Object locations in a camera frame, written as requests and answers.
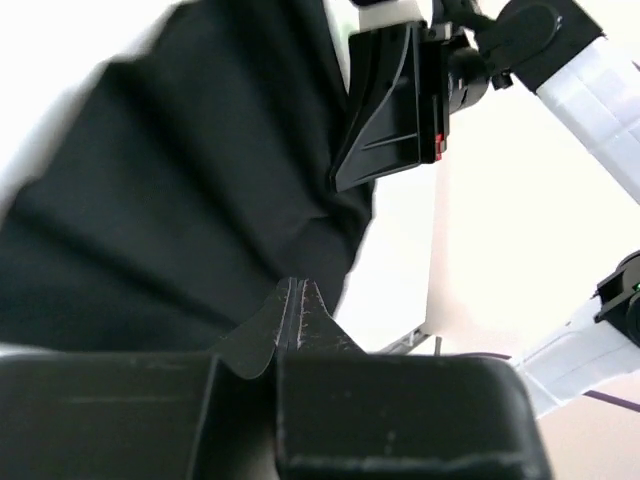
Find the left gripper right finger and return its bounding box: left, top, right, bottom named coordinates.
left=275, top=279, right=552, bottom=479

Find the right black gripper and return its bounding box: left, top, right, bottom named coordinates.
left=330, top=22, right=513, bottom=192

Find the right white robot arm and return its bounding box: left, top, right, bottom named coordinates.
left=329, top=1, right=639, bottom=417

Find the aluminium right side rail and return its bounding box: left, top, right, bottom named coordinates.
left=378, top=328, right=442, bottom=356

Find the black pleated skirt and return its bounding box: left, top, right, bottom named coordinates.
left=1, top=1, right=372, bottom=351

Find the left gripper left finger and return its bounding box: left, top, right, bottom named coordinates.
left=1, top=280, right=295, bottom=479

